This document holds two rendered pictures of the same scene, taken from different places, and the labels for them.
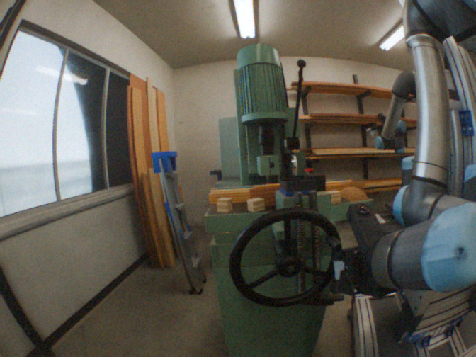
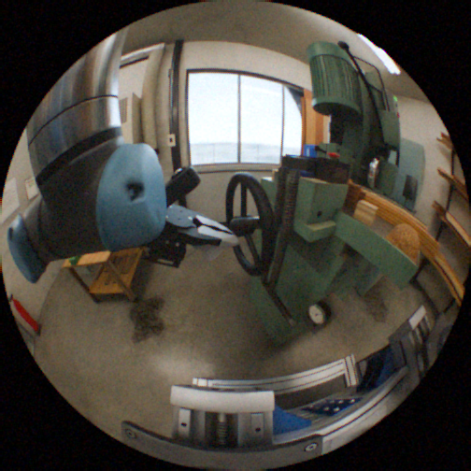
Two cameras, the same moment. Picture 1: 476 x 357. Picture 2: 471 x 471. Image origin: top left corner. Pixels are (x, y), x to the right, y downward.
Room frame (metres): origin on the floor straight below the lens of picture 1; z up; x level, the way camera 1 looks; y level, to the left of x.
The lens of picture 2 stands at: (0.29, -0.41, 0.99)
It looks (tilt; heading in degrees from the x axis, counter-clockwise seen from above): 33 degrees down; 69
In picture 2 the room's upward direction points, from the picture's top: straight up
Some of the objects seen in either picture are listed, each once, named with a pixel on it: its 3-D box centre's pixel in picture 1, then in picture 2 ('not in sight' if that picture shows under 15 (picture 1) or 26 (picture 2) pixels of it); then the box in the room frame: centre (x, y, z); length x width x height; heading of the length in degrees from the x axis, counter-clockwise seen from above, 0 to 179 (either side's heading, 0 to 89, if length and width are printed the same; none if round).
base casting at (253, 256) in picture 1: (267, 224); (333, 221); (0.90, -0.12, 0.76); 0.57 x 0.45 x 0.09; 179
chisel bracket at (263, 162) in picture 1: (268, 166); (336, 158); (0.79, -0.12, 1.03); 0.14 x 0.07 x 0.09; 179
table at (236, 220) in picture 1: (295, 213); (323, 207); (0.66, -0.19, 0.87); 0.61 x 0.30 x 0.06; 89
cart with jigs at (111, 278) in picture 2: not in sight; (107, 257); (-0.56, 0.63, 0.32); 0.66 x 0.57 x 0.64; 84
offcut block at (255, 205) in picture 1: (256, 205); not in sight; (0.64, -0.05, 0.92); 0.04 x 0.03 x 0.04; 119
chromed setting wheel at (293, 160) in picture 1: (291, 166); (375, 172); (0.90, -0.25, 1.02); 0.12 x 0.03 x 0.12; 179
